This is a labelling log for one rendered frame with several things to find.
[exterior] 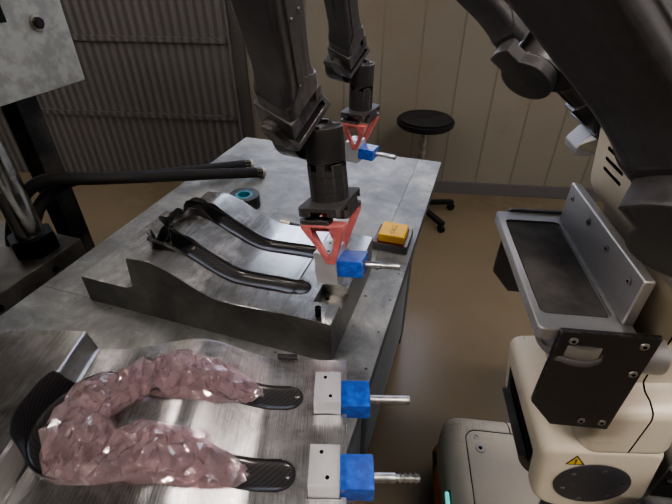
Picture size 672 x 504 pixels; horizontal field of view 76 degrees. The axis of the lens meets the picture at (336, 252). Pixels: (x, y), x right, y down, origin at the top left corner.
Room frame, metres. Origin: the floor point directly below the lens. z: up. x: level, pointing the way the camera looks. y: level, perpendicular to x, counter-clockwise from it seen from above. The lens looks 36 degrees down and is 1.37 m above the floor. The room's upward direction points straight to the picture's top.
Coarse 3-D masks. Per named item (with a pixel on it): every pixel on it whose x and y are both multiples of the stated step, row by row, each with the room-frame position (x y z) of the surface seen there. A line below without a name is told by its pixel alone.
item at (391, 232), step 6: (384, 222) 0.87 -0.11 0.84; (390, 222) 0.87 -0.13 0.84; (384, 228) 0.84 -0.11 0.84; (390, 228) 0.84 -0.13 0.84; (396, 228) 0.84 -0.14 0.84; (402, 228) 0.84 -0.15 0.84; (408, 228) 0.85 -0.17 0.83; (378, 234) 0.82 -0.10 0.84; (384, 234) 0.82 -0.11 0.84; (390, 234) 0.82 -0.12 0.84; (396, 234) 0.82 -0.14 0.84; (402, 234) 0.82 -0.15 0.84; (384, 240) 0.82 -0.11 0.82; (390, 240) 0.81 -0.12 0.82; (396, 240) 0.81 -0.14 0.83; (402, 240) 0.80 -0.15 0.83
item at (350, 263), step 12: (348, 252) 0.56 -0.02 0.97; (360, 252) 0.56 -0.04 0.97; (324, 264) 0.54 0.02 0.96; (336, 264) 0.53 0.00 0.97; (348, 264) 0.53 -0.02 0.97; (360, 264) 0.52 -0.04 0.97; (372, 264) 0.53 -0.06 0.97; (384, 264) 0.53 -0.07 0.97; (396, 264) 0.52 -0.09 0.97; (324, 276) 0.53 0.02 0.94; (336, 276) 0.53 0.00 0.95; (348, 276) 0.53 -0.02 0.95; (360, 276) 0.52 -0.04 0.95
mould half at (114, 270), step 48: (144, 240) 0.76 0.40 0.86; (240, 240) 0.70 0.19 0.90; (288, 240) 0.72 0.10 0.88; (96, 288) 0.63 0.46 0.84; (144, 288) 0.59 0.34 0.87; (192, 288) 0.56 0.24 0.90; (240, 288) 0.58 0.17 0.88; (240, 336) 0.53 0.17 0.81; (288, 336) 0.50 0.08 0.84; (336, 336) 0.51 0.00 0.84
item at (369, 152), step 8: (352, 136) 1.10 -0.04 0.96; (360, 144) 1.07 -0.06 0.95; (368, 144) 1.08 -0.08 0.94; (352, 152) 1.06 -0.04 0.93; (360, 152) 1.05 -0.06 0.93; (368, 152) 1.04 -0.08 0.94; (376, 152) 1.05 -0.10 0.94; (352, 160) 1.06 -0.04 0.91; (360, 160) 1.07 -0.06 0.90; (368, 160) 1.04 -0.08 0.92
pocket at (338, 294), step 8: (320, 288) 0.57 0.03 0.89; (328, 288) 0.58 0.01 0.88; (336, 288) 0.58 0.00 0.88; (344, 288) 0.57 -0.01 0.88; (320, 296) 0.57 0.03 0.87; (328, 296) 0.58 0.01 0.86; (336, 296) 0.58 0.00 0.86; (344, 296) 0.56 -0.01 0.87; (328, 304) 0.56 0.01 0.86; (336, 304) 0.56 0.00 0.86
